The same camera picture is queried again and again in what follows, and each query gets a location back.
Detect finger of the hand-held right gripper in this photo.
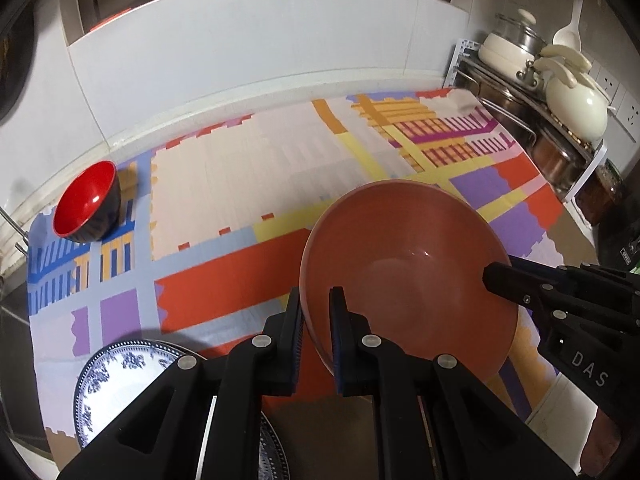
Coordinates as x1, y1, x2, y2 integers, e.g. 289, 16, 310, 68
509, 256, 640, 306
482, 261, 640, 333

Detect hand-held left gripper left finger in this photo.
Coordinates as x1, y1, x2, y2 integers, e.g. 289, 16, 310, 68
57, 287, 306, 480

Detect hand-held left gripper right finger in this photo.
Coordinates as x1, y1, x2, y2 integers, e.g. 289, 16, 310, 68
327, 286, 578, 480

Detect pink bowl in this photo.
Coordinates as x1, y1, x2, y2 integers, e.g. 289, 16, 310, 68
299, 180, 518, 380

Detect blue patterned white plate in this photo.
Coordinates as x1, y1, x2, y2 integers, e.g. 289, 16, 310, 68
75, 339, 291, 480

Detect person's right hand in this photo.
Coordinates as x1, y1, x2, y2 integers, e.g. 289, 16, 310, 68
591, 405, 622, 477

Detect dark glass jar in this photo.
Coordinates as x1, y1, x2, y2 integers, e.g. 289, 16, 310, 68
581, 160, 626, 226

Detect colourful patchwork mat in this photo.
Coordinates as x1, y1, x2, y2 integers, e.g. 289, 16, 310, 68
27, 87, 566, 466

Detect metal pot rack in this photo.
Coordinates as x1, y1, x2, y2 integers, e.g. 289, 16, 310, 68
452, 55, 608, 206

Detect cream white kettle pot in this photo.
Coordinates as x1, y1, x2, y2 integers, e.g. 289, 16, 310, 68
534, 44, 612, 143

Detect steel pot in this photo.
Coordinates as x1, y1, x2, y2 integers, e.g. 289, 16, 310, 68
475, 72, 540, 117

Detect white perforated board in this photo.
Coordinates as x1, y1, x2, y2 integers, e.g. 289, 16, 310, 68
442, 39, 483, 93

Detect white cooking pot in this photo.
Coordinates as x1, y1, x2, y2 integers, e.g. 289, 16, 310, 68
477, 32, 545, 70

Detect white ladle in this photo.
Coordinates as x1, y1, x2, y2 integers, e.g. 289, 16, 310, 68
552, 0, 587, 54

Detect glass pot lid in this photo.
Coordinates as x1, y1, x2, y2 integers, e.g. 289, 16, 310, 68
495, 8, 547, 45

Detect red and black bowl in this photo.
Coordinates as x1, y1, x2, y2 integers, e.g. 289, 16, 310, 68
52, 160, 122, 243

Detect metal faucet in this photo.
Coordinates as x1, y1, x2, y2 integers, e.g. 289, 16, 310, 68
0, 207, 30, 257

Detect round dark hanging pan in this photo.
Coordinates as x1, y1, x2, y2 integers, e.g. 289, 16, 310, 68
0, 0, 40, 126

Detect white wall sockets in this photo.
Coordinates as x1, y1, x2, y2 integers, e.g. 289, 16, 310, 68
590, 62, 640, 128

